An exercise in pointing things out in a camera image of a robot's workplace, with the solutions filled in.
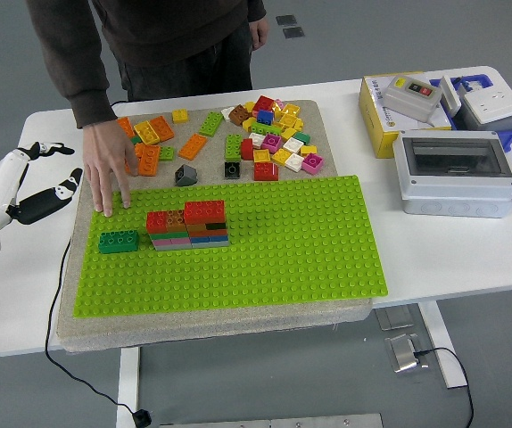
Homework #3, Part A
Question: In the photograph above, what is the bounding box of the person's left hand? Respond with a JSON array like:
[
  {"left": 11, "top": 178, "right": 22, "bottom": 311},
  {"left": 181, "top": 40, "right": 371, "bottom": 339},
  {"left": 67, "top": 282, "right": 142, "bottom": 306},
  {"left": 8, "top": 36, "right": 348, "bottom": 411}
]
[{"left": 249, "top": 17, "right": 270, "bottom": 51}]

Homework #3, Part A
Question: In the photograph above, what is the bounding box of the person's right hand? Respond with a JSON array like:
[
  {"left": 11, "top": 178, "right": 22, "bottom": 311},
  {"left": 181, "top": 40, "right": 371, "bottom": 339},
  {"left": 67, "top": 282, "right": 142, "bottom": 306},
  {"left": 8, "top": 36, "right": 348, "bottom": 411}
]
[{"left": 81, "top": 119, "right": 140, "bottom": 218}]

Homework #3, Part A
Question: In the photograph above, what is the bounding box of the dark green long toy brick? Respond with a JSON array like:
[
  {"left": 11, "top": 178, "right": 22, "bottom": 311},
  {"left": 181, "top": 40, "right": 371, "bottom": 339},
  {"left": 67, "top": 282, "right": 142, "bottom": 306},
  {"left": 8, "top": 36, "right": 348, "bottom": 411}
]
[{"left": 97, "top": 229, "right": 141, "bottom": 255}]

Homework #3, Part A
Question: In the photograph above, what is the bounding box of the red long toy brick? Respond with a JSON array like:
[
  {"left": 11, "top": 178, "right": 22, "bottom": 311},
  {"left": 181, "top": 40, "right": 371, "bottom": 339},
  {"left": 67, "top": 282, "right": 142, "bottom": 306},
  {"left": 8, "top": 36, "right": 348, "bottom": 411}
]
[{"left": 183, "top": 200, "right": 227, "bottom": 226}]

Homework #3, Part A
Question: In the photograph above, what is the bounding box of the yellow long toy brick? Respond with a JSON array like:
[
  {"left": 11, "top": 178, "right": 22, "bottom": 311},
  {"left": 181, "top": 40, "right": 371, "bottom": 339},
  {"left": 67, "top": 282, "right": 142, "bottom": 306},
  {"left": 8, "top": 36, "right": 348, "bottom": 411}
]
[{"left": 133, "top": 120, "right": 161, "bottom": 145}]

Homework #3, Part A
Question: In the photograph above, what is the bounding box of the red square toy brick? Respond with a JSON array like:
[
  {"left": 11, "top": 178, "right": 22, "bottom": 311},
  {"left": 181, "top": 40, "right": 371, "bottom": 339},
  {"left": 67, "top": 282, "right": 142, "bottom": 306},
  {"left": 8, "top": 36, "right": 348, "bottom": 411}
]
[{"left": 252, "top": 95, "right": 276, "bottom": 118}]

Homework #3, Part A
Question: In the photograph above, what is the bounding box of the grey sloped toy brick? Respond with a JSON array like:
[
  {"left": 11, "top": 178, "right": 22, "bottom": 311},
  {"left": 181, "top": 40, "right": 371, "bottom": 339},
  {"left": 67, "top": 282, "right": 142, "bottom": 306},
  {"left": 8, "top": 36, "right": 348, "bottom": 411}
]
[{"left": 174, "top": 163, "right": 198, "bottom": 187}]

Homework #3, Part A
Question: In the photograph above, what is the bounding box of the red square stacked brick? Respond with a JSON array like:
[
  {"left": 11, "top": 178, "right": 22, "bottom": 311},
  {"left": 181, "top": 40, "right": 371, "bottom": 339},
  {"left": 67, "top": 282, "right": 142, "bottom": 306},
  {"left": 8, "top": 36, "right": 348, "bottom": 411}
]
[{"left": 145, "top": 210, "right": 169, "bottom": 235}]

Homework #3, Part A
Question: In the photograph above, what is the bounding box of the brown square toy brick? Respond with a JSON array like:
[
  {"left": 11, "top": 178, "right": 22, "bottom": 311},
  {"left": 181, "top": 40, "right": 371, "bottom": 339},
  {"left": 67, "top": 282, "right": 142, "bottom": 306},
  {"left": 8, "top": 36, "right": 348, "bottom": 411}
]
[{"left": 228, "top": 103, "right": 252, "bottom": 127}]

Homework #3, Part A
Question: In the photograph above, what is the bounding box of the lime green long brick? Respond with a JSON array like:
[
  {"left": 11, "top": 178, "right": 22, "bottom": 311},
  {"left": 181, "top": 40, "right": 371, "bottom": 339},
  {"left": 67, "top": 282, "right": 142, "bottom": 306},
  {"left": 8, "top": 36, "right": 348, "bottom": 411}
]
[
  {"left": 198, "top": 111, "right": 225, "bottom": 137},
  {"left": 250, "top": 122, "right": 283, "bottom": 137},
  {"left": 224, "top": 133, "right": 244, "bottom": 161}
]

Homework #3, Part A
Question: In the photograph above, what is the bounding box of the green flat brick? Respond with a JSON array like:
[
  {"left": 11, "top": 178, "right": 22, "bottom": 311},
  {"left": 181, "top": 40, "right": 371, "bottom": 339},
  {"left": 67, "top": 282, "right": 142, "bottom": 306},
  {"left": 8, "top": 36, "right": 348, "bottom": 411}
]
[{"left": 150, "top": 231, "right": 190, "bottom": 242}]

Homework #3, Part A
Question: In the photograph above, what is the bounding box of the magenta square toy brick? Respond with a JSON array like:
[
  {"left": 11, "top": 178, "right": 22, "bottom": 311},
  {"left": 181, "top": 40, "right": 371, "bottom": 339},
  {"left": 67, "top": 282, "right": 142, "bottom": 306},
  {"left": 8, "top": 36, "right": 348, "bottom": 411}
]
[{"left": 260, "top": 133, "right": 283, "bottom": 155}]

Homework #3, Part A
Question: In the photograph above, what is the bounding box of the black square toy brick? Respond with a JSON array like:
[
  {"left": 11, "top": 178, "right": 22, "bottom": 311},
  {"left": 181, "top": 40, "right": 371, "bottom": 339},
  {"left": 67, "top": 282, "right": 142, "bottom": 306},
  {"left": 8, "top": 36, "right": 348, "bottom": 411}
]
[{"left": 222, "top": 160, "right": 242, "bottom": 182}]

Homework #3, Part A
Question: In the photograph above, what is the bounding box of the red flat brick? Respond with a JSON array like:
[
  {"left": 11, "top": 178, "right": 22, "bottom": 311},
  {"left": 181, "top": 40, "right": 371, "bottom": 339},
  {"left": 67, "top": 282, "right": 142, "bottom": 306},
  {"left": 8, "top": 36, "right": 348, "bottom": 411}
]
[{"left": 187, "top": 228, "right": 229, "bottom": 239}]

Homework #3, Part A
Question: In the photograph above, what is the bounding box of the red large square brick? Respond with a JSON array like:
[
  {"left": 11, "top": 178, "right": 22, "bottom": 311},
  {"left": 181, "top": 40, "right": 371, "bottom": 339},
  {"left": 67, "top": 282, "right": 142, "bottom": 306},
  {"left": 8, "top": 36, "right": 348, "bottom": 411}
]
[{"left": 253, "top": 160, "right": 280, "bottom": 182}]

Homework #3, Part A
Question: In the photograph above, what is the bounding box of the pink square toy brick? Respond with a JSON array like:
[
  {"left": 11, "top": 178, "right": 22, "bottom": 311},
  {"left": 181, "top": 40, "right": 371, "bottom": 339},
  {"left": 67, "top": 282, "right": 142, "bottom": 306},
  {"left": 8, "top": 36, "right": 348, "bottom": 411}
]
[{"left": 301, "top": 152, "right": 326, "bottom": 176}]

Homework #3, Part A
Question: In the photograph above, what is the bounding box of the green studded baseplate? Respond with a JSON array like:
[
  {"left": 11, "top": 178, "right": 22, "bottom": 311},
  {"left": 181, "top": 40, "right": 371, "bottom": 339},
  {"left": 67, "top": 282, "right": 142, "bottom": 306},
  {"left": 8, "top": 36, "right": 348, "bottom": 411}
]
[{"left": 71, "top": 174, "right": 390, "bottom": 320}]

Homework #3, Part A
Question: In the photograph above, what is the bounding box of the person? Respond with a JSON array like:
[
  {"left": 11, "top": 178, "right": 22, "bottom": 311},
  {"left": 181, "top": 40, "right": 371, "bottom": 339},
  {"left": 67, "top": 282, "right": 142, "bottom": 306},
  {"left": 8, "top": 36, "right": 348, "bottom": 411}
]
[{"left": 89, "top": 0, "right": 257, "bottom": 103}]

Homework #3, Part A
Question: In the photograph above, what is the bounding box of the yellow cardboard box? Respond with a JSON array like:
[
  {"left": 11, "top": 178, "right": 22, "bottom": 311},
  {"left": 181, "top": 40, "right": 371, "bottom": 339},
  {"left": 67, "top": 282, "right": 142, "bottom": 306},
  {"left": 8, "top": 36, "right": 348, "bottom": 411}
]
[{"left": 357, "top": 71, "right": 453, "bottom": 160}]

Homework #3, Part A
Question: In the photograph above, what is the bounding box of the grey-brown mat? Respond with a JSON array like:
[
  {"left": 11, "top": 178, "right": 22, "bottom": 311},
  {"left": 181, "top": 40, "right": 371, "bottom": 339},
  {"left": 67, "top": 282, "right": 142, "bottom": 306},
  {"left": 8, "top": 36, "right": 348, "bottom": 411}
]
[{"left": 54, "top": 98, "right": 373, "bottom": 354}]

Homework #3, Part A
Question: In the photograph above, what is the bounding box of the white plastic panel piece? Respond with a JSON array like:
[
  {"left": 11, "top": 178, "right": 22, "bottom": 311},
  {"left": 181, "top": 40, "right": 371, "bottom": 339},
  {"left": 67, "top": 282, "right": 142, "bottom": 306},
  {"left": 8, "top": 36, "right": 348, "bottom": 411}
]
[{"left": 438, "top": 75, "right": 462, "bottom": 118}]

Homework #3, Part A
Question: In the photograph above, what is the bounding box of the white table leg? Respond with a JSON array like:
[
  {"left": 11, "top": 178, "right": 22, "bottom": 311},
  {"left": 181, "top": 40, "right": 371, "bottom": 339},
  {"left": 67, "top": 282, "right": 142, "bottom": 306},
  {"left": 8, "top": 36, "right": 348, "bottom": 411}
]
[{"left": 116, "top": 346, "right": 142, "bottom": 428}]

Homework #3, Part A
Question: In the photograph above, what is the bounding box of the grey plastic box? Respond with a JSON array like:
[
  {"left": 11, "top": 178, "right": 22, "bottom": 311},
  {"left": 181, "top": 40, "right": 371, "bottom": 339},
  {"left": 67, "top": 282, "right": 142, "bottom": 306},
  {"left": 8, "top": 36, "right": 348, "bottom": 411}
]
[{"left": 454, "top": 100, "right": 512, "bottom": 133}]

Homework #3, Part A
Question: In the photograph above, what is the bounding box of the long metal floor strip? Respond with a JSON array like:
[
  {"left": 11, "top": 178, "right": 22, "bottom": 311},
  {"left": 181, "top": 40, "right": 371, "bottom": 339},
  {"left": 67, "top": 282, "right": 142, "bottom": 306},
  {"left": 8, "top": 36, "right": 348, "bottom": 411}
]
[{"left": 157, "top": 413, "right": 385, "bottom": 428}]

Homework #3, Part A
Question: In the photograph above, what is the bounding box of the metal floor cover plate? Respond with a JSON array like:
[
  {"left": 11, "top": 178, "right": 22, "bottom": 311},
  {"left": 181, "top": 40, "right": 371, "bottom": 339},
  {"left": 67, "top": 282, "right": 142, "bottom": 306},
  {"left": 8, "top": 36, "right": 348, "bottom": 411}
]
[
  {"left": 375, "top": 306, "right": 416, "bottom": 332},
  {"left": 384, "top": 332, "right": 429, "bottom": 375}
]

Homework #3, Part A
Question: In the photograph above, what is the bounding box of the white table foot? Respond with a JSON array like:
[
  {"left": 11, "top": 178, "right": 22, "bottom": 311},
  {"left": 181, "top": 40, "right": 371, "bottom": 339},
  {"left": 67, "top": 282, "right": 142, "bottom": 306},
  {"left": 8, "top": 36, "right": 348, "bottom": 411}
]
[{"left": 417, "top": 301, "right": 469, "bottom": 389}]

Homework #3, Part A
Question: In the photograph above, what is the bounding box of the grey push-button switch box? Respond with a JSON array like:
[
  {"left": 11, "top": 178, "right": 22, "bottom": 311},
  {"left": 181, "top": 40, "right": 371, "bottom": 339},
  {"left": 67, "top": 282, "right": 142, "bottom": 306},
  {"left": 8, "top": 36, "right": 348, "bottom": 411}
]
[{"left": 383, "top": 75, "right": 443, "bottom": 123}]

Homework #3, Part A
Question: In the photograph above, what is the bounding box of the white wall socket panel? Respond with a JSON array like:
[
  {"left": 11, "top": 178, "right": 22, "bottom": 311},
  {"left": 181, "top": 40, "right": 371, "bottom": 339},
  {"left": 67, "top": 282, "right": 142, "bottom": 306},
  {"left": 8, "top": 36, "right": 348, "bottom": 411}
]
[{"left": 460, "top": 90, "right": 512, "bottom": 125}]

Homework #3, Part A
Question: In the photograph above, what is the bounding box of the grey distribution enclosure clear lid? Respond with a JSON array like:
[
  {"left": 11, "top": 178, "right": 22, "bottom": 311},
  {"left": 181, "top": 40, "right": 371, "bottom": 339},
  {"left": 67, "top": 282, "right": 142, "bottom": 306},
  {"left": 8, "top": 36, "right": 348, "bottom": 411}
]
[{"left": 392, "top": 128, "right": 512, "bottom": 219}]

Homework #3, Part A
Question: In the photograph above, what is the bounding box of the black power cord with plug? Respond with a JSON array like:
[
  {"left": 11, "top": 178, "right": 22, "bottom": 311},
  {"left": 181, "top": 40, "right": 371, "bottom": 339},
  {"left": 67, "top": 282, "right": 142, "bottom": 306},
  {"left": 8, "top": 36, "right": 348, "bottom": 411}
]
[{"left": 44, "top": 100, "right": 154, "bottom": 428}]

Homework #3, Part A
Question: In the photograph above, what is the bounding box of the black floor cable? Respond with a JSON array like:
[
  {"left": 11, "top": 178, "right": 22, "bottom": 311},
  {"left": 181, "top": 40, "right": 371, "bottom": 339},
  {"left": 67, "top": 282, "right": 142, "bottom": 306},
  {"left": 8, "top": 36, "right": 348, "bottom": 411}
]
[{"left": 414, "top": 346, "right": 475, "bottom": 428}]

